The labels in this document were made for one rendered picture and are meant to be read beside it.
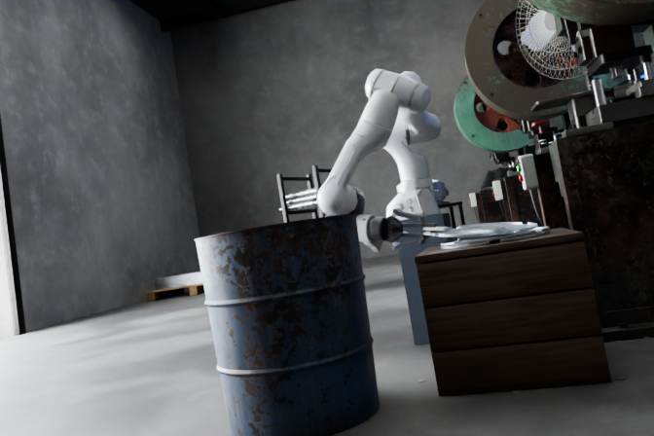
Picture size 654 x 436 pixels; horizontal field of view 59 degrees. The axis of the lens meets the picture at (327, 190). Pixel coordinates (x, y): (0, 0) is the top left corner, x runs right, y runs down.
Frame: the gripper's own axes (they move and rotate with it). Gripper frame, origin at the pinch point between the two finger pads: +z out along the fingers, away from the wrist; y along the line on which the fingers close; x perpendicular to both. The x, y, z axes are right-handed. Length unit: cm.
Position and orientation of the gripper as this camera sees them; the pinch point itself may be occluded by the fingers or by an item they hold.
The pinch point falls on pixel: (435, 231)
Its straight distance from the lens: 171.5
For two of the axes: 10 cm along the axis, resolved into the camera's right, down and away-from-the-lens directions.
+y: -0.4, -10.0, -0.5
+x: 5.6, -0.7, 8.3
